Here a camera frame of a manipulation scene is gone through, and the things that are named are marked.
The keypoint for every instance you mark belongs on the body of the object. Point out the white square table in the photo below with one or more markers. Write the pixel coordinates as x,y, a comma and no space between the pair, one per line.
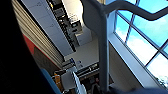
80,85

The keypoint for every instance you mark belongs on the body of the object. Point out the white chair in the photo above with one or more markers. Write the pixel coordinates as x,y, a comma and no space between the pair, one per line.
68,80

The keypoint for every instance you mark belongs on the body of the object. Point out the blue sofa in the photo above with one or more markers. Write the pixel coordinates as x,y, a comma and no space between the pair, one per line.
50,82

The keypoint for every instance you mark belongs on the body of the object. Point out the large window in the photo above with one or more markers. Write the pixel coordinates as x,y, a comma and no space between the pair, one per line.
143,36

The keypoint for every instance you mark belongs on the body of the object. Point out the white lower kitchen cabinets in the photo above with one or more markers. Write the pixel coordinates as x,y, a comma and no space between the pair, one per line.
46,23

